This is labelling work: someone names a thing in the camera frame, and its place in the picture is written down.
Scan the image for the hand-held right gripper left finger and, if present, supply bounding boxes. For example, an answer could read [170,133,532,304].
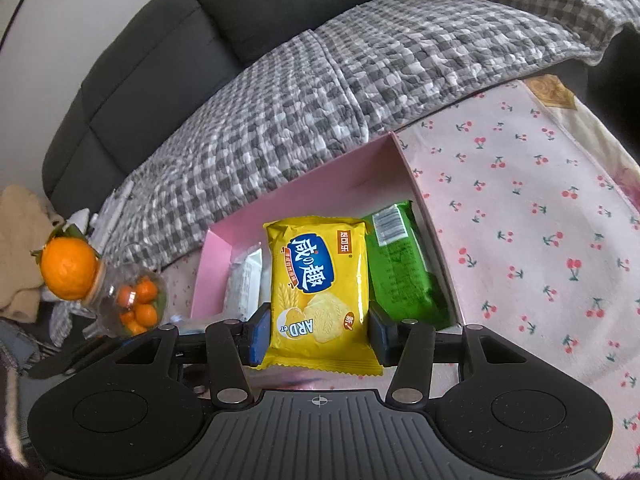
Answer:
[114,302,273,409]

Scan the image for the white snack packet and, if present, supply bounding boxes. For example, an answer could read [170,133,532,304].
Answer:
[222,247,264,321]

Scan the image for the beige cloth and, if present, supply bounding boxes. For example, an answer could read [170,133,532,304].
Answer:
[0,185,63,323]

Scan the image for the dark grey sofa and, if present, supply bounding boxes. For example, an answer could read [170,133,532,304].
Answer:
[42,0,441,211]

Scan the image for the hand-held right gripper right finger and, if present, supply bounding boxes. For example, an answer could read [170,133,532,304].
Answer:
[368,307,528,407]

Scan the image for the yellow biscuit packet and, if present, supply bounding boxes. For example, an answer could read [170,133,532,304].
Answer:
[256,216,384,377]

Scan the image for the glass jar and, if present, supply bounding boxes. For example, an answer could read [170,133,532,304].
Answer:
[82,260,168,338]

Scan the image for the grey checked blanket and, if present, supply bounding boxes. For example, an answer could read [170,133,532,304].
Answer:
[90,0,640,271]

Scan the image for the large orange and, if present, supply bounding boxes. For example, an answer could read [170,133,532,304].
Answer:
[31,225,101,302]

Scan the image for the green snack packet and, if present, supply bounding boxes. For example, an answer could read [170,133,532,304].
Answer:
[361,200,453,331]

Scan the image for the cherry print tablecloth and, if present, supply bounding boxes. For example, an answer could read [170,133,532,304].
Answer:
[165,77,640,471]

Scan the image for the white plastic wrappers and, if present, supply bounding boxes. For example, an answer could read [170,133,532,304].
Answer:
[75,180,136,251]

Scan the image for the pink cardboard box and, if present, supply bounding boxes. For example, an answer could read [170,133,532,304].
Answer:
[189,131,466,333]

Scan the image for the pile of small mandarins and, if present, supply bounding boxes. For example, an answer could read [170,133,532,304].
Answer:
[116,277,161,337]

